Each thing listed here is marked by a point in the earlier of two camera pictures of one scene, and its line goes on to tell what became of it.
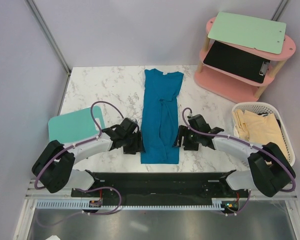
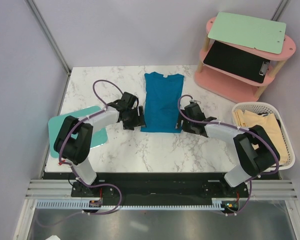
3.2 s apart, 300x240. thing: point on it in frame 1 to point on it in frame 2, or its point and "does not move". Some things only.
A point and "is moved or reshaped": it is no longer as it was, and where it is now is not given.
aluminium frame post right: x=278 y=10 does not move
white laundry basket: x=267 y=108 does not move
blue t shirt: x=160 y=120 is moved or reshaped
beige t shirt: x=260 y=129 does not move
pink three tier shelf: x=223 y=83 does not move
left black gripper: x=138 y=146 to x=139 y=120
